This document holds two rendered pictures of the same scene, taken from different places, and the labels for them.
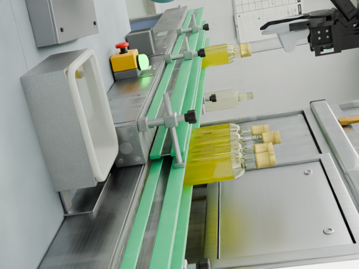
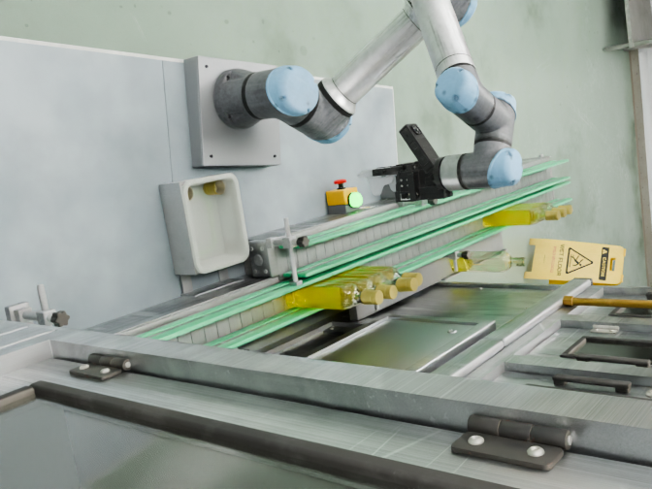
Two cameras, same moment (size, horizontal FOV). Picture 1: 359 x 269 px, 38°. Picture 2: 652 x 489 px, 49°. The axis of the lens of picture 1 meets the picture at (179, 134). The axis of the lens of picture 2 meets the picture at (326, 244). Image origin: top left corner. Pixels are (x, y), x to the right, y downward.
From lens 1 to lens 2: 105 cm
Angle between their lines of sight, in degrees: 33
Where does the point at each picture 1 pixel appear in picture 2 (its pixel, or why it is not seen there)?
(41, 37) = (195, 159)
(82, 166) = (188, 257)
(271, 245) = not seen: hidden behind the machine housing
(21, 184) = (130, 255)
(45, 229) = (149, 294)
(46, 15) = (198, 144)
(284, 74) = not seen: outside the picture
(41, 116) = (168, 214)
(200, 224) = not seen: hidden behind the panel
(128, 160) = (260, 272)
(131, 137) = (262, 252)
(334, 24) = (409, 174)
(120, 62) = (333, 197)
